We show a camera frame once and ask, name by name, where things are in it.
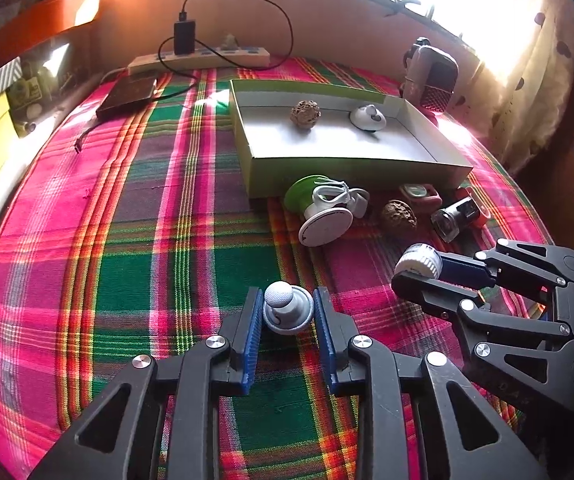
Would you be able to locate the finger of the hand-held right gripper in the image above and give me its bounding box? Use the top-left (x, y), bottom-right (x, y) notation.
top-left (391, 272), bottom-right (574, 414)
top-left (440, 239), bottom-right (574, 307)

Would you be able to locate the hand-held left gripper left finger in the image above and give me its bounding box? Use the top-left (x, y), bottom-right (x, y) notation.
top-left (27, 287), bottom-right (265, 480)

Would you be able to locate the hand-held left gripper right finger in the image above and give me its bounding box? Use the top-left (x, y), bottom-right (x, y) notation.
top-left (313, 287), bottom-right (550, 480)

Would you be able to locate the grey knob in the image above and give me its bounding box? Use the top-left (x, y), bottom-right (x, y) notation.
top-left (263, 282), bottom-right (314, 333)

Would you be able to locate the black boxy device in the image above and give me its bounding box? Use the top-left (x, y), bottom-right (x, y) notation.
top-left (429, 196), bottom-right (483, 244)

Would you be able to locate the walnut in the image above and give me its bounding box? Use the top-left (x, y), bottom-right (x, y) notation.
top-left (290, 100), bottom-right (322, 130)
top-left (379, 200), bottom-right (419, 233)

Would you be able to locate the pink case with clear lens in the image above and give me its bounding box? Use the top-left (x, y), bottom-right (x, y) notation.
top-left (399, 183), bottom-right (443, 216)

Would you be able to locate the green and white spool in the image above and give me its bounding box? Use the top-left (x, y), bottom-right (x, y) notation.
top-left (284, 174), bottom-right (355, 247)

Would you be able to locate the white usb cable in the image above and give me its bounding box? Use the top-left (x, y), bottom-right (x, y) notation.
top-left (311, 179), bottom-right (371, 219)

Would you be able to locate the green-sided cardboard box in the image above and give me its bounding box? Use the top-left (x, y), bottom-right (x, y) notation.
top-left (229, 79), bottom-right (474, 200)

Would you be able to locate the red plastic object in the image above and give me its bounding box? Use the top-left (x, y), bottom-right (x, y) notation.
top-left (454, 186), bottom-right (493, 233)

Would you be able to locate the cream spotted curtain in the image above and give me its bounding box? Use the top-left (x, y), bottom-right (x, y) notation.
top-left (487, 0), bottom-right (574, 176)

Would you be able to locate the plaid cloth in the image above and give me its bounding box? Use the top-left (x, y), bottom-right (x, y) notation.
top-left (0, 55), bottom-right (555, 480)

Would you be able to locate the white knob on round base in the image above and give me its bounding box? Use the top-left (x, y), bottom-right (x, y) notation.
top-left (349, 104), bottom-right (388, 132)

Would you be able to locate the black power bank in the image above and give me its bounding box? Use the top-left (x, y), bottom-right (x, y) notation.
top-left (96, 76), bottom-right (159, 121)

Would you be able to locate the beige power strip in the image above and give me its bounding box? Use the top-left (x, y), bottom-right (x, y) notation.
top-left (128, 46), bottom-right (272, 72)

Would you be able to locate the black charger adapter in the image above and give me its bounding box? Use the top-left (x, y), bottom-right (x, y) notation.
top-left (173, 20), bottom-right (198, 56)

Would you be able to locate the short black cable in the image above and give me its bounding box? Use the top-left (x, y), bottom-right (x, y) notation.
top-left (74, 119), bottom-right (98, 154)

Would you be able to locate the black charging cable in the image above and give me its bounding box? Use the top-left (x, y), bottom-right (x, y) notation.
top-left (159, 0), bottom-right (294, 106)

